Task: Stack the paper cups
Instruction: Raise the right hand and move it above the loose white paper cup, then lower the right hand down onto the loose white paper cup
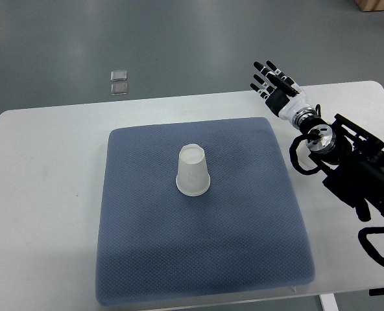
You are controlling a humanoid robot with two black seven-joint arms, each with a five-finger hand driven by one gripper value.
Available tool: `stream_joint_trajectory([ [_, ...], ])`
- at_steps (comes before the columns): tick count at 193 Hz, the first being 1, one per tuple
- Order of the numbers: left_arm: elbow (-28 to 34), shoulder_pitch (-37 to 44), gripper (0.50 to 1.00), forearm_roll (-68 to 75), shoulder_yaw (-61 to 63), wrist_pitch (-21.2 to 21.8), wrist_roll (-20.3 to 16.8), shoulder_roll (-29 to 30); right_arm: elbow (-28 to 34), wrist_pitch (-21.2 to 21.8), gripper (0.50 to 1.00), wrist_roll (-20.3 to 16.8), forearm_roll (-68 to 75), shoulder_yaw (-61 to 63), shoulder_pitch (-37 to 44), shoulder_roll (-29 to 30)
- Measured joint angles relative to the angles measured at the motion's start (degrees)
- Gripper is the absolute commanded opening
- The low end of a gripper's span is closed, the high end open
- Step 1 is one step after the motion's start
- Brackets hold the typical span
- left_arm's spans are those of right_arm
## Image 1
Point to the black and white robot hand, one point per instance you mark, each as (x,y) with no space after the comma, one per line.
(281,94)

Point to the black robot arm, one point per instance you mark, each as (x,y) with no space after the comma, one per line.
(352,160)

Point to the wooden box corner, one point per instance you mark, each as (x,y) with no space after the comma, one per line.
(370,5)

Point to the white paper cup on cushion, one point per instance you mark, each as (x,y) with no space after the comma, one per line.
(192,177)

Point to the blue grey fabric cushion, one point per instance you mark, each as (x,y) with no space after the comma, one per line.
(246,232)

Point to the upper metal floor plate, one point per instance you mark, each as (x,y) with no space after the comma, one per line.
(119,75)

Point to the white table leg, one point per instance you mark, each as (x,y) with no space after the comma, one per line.
(328,302)

